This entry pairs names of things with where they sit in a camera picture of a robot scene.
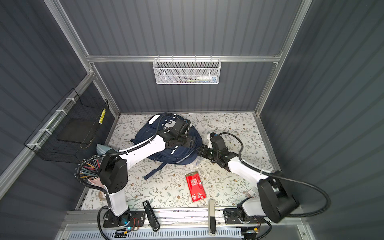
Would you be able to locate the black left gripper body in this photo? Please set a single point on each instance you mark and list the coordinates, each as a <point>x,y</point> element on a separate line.
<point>185,140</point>

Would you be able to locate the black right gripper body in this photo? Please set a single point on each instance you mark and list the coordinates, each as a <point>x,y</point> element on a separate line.
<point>209,153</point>

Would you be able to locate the navy blue student backpack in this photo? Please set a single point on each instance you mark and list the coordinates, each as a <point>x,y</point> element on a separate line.
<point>177,156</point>

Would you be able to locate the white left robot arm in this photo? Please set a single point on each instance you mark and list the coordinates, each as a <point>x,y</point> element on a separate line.
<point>113,172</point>

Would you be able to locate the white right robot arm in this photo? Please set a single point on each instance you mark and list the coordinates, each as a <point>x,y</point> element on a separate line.
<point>275,201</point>

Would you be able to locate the red card pack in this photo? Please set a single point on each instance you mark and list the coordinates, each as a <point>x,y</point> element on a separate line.
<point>195,186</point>

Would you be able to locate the white glue tube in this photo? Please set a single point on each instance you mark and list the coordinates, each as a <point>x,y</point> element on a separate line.
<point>207,79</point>

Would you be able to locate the white black handheld tool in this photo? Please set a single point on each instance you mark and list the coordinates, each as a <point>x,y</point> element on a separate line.
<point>212,218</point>

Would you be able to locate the light blue pencil pouch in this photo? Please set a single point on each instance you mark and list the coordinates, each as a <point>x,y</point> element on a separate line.
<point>102,149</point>

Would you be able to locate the black notebook in basket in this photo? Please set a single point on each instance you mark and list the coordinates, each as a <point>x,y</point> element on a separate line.
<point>78,131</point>

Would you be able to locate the white wire mesh basket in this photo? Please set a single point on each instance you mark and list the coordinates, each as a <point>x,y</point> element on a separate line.
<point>184,71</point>

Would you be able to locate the black wire wall basket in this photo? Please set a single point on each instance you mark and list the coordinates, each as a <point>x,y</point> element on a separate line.
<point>89,105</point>

